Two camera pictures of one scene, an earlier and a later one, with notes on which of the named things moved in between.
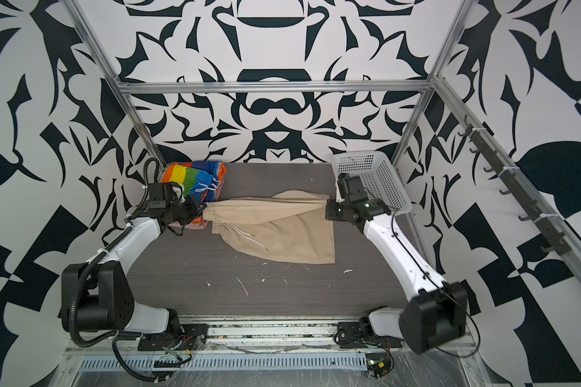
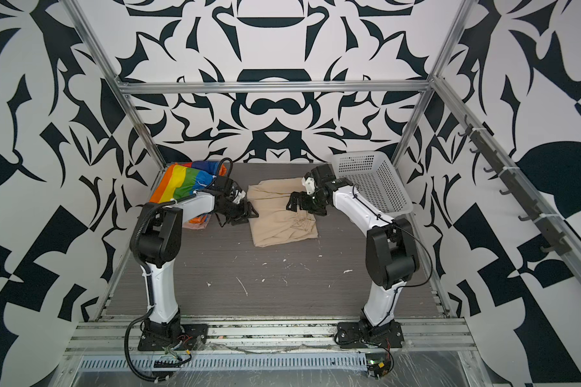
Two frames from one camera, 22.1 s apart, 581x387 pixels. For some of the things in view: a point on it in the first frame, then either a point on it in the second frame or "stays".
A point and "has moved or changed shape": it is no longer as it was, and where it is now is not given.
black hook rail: x=548 y=223 stays
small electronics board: x=378 y=364 stays
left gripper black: x=196 y=207 to x=245 y=216
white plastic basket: x=378 y=175 stays
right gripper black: x=332 y=214 to x=296 y=198
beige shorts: x=293 y=226 has moved or changed shape
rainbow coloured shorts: x=202 y=179 stays
